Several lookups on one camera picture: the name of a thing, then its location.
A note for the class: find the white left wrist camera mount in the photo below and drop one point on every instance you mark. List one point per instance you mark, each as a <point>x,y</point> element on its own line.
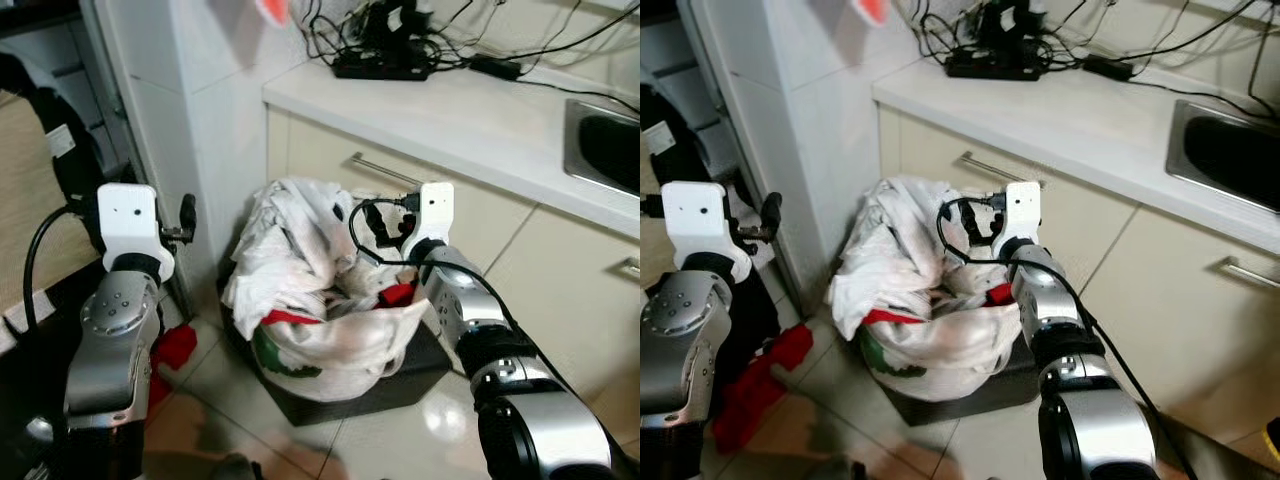
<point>695,225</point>
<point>130,225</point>

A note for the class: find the orange red object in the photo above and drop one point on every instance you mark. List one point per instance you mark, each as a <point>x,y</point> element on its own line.
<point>272,10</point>
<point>874,10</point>

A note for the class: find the black power adapter brick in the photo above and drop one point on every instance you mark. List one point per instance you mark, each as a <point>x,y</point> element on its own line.
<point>1108,68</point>
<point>495,67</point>

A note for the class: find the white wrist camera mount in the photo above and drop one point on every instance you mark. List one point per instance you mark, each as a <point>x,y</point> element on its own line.
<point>130,225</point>
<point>1023,210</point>
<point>695,225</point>
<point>436,212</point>

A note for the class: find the black charger device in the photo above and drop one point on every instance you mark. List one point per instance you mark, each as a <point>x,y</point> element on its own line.
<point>395,30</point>
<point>1010,30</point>

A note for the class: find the grey drawer cabinet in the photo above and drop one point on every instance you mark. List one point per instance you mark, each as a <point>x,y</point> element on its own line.
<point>665,55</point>
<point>90,90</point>

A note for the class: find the white bag red green print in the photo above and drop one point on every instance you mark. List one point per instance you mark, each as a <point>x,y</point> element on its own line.
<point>950,355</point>
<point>350,355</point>

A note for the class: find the white crumpled garment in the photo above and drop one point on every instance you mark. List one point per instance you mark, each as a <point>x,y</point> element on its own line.
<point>900,230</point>
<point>285,230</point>

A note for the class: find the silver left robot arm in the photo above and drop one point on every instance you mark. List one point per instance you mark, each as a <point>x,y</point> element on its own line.
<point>105,370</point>
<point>680,370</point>

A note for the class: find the red crumpled cloth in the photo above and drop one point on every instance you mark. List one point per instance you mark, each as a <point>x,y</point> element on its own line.
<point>175,350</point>
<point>760,390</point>

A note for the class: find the black power strip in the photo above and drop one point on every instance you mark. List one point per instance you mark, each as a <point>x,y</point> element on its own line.
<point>380,68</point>
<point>990,67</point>

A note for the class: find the steel kitchen sink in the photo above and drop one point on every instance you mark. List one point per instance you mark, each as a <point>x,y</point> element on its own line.
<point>1230,155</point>
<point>610,150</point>

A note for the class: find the beige kitchen cabinet white counter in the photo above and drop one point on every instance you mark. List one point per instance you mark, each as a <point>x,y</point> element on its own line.
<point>560,300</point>
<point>1150,330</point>

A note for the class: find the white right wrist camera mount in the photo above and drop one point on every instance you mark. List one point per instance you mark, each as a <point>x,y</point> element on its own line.
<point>1023,210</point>
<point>436,212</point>

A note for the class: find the small red garment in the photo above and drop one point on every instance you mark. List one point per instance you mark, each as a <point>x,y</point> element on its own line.
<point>397,295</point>
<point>1000,294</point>

